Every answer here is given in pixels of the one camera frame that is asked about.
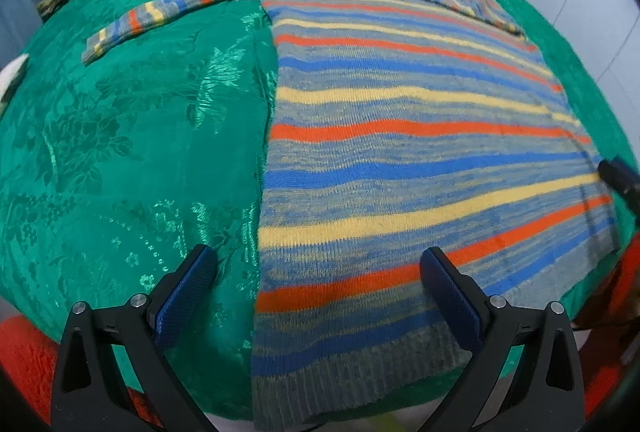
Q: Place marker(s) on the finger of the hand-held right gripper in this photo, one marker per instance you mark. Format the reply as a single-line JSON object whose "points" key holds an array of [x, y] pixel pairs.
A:
{"points": [[620, 177]]}

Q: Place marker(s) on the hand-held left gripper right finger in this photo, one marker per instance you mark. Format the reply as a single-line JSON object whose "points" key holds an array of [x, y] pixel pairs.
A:
{"points": [[450, 297]]}

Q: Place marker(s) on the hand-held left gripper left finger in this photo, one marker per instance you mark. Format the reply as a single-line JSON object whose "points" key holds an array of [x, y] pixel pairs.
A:
{"points": [[185, 297]]}

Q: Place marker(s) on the striped knit sweater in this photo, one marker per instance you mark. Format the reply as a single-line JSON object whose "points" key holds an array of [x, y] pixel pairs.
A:
{"points": [[400, 137]]}

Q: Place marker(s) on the green floral blanket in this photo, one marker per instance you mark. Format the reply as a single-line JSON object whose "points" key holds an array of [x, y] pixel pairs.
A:
{"points": [[125, 137]]}

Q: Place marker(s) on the orange quilted sheet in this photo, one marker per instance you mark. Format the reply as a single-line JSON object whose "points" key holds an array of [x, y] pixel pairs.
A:
{"points": [[25, 362]]}

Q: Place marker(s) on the beige patterned cushion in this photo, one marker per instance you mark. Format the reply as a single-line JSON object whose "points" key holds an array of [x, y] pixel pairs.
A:
{"points": [[10, 77]]}

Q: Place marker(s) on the olive green cloth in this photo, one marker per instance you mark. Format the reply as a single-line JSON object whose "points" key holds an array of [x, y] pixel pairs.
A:
{"points": [[50, 2]]}

